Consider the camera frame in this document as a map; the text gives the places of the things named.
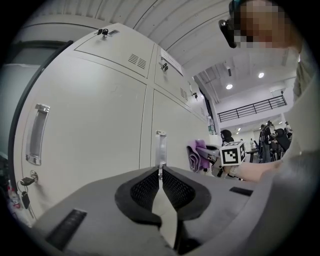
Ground black head-worn camera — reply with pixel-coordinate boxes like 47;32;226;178
218;18;238;50

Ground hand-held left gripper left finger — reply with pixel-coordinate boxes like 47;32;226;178
32;166;176;256

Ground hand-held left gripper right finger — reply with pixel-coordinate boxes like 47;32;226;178
162;165;254;256

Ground red label water bottles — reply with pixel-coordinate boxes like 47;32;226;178
6;186;23;211

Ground person's head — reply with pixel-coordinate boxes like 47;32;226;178
229;0;302;55

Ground person's grey t-shirt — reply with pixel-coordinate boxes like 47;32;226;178
282;47;317;106

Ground grey metal locker cabinet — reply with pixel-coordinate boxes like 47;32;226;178
12;22;214;226

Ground plastic-wrapped green label bottles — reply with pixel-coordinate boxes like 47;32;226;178
206;115;217;136

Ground white paper notice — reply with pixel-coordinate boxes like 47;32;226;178
159;48;184;76

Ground person's right forearm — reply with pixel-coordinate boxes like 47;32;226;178
226;159;285;183

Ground purple cloth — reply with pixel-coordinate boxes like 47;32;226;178
186;139;211;173

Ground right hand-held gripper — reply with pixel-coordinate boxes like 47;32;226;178
196;141;247;178

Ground black balcony railing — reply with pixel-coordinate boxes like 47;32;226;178
216;94;288;123

